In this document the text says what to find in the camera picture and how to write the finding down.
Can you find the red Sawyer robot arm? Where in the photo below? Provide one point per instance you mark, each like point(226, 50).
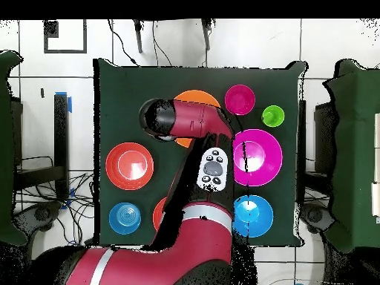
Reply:
point(190, 237)

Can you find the red-orange plastic bowl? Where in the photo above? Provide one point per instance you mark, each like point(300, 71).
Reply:
point(129, 166)
point(157, 215)

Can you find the large orange bowl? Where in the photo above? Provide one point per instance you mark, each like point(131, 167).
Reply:
point(196, 96)

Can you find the small crimson bowl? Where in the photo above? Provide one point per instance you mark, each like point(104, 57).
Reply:
point(240, 99)

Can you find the large pink bowl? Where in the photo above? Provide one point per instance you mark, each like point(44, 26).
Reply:
point(267, 157)

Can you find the dark green tablecloth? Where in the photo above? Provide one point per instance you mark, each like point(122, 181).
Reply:
point(133, 89)

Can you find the small translucent blue bowl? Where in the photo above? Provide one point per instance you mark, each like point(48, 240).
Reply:
point(124, 218)

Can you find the large blue bowl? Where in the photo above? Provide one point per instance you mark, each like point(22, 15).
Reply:
point(256, 218)

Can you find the green plastic cup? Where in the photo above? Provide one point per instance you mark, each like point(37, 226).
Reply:
point(273, 116)

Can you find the black tripod leg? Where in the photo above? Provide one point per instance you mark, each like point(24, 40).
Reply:
point(138, 38)
point(207, 35)

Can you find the black stand with blue tape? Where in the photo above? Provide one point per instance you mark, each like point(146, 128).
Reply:
point(61, 133)

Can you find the green cloth side table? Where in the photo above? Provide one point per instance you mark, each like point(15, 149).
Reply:
point(6, 148)
point(353, 148)

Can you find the black square frame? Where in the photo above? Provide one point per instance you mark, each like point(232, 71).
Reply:
point(84, 38)

